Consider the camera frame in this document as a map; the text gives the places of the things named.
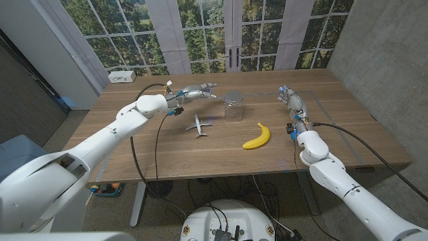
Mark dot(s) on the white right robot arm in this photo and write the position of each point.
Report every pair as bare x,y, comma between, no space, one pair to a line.
347,190

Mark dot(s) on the black round floor fan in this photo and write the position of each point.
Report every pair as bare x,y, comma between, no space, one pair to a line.
162,189

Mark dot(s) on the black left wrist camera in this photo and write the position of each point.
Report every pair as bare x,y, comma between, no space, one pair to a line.
176,111

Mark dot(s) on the grey toy airplane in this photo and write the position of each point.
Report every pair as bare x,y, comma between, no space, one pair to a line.
198,125

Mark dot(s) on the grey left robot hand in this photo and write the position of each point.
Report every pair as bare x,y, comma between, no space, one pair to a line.
192,93

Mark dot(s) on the white table leg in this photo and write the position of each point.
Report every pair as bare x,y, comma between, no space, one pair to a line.
137,207

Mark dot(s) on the blue-grey storage bin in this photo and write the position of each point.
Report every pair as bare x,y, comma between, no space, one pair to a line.
16,154

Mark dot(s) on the grey table leg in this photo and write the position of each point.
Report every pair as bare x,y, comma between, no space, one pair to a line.
309,197

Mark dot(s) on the teal basket of toys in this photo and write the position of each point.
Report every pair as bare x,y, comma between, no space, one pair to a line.
107,190

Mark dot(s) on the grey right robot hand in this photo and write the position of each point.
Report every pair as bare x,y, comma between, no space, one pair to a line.
296,105

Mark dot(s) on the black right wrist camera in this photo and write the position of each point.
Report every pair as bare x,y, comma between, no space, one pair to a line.
291,130

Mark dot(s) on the printed window backdrop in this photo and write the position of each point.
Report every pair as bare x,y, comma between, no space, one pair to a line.
200,37

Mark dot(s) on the white power outlet box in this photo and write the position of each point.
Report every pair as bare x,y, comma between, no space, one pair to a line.
121,76

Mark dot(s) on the white robot shoulder cover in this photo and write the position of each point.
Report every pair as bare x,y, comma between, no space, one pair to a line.
67,236

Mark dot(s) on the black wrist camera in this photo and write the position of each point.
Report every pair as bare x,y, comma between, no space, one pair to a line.
291,130
176,111

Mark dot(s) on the clear glass jar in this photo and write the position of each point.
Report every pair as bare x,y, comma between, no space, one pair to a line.
234,112

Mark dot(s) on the yellow toy banana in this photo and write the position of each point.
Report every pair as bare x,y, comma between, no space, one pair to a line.
261,140

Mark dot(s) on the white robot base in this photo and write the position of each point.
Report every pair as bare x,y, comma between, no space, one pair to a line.
230,217

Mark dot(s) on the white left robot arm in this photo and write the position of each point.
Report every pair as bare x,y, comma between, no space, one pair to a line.
83,154

